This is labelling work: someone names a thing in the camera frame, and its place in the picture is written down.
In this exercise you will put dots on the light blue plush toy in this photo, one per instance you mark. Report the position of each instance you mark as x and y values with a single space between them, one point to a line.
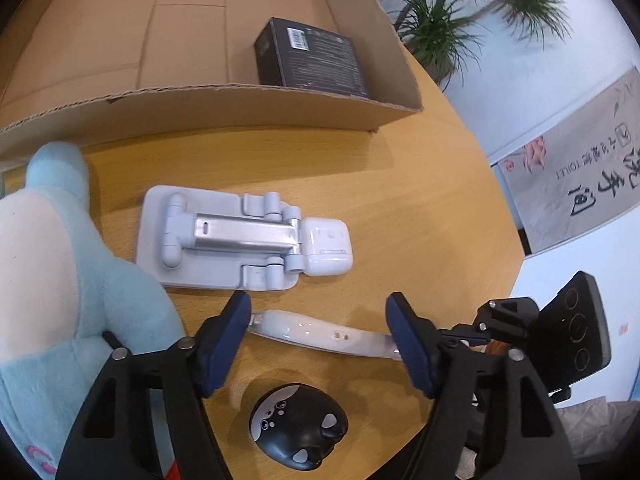
75 310

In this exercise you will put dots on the black product box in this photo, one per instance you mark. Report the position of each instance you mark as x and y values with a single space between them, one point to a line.
320 55

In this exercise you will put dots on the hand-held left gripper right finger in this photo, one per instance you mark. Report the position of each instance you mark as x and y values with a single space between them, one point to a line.
407 340

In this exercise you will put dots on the large cardboard box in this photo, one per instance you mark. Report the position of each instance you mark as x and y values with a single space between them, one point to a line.
150 35

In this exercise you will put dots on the black cat-shaped gadget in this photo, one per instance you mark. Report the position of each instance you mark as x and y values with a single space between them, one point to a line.
295 425

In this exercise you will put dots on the white earbuds case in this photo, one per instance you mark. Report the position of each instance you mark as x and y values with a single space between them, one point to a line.
327 247

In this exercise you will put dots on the white phone case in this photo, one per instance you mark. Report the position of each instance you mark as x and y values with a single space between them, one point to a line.
320 332

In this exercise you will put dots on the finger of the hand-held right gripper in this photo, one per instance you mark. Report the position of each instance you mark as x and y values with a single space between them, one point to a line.
510 316

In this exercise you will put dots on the potted palm plant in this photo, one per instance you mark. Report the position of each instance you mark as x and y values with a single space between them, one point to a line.
440 25

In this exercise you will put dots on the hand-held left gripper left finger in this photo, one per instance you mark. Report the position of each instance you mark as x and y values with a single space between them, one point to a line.
232 340

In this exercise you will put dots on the grey folding phone stand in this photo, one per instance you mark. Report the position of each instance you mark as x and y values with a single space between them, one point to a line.
220 235

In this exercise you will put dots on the grey fabric seat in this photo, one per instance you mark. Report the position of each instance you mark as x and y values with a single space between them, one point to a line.
605 425

